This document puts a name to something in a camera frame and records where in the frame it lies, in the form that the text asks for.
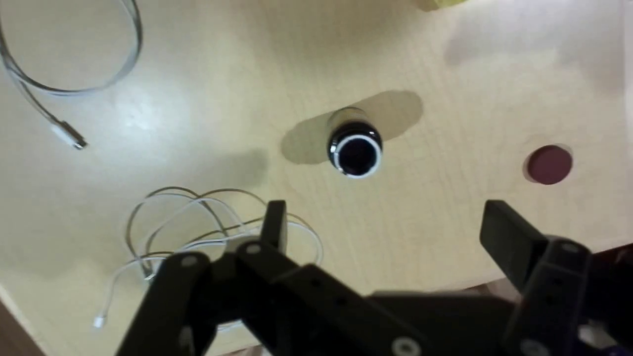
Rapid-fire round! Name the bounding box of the grey usb cable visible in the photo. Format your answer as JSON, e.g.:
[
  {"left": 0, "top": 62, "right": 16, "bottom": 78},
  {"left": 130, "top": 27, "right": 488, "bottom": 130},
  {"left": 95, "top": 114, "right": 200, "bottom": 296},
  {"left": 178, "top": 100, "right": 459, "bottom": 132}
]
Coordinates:
[{"left": 0, "top": 0, "right": 146, "bottom": 151}]

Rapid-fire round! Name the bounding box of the dark red round lid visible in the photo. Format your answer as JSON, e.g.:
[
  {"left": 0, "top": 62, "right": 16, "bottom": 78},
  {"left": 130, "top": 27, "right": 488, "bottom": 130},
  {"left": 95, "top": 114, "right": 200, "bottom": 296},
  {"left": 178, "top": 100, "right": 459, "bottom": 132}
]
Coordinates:
[{"left": 522, "top": 141, "right": 576, "bottom": 187}]

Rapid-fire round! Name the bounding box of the white tangled cable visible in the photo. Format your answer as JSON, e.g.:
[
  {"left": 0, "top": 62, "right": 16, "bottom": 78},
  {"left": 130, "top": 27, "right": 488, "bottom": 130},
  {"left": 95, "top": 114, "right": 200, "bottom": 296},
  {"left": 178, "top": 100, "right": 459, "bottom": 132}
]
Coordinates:
[{"left": 91, "top": 183, "right": 324, "bottom": 331}]

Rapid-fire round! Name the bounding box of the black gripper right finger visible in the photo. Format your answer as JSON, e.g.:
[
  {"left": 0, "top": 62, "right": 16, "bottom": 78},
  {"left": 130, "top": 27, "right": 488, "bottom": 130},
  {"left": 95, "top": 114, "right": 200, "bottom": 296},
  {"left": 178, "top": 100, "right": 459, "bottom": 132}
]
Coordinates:
[{"left": 479, "top": 197, "right": 633, "bottom": 356}]

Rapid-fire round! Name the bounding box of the small dark glass bottle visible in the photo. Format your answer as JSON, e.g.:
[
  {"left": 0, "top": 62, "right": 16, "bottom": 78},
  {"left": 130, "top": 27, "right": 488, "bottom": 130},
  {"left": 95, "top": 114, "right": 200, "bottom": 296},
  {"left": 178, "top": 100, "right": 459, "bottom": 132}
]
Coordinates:
[{"left": 326, "top": 104, "right": 386, "bottom": 179}]

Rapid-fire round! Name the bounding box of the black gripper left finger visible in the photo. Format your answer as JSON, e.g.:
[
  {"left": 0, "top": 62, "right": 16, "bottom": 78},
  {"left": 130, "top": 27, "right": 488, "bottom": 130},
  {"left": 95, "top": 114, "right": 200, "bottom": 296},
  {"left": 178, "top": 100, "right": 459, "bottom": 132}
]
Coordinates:
[{"left": 117, "top": 197, "right": 423, "bottom": 356}]

